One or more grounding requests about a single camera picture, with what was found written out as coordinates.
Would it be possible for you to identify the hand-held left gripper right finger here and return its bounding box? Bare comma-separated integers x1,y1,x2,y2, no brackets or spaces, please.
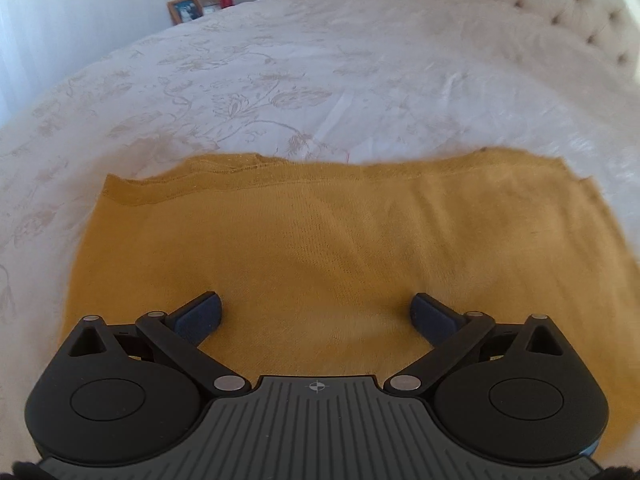
382,291,568,396

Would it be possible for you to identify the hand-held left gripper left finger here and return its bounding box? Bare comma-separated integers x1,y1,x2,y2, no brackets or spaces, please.
66,290,253,396

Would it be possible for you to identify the white floral bedspread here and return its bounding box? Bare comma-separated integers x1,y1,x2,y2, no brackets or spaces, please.
0,0,640,463

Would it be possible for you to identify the yellow knit sweater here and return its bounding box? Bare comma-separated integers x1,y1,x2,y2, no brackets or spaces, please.
60,146,640,448

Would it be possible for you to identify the wooden picture frame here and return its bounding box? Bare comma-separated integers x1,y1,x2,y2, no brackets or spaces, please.
167,0,204,26

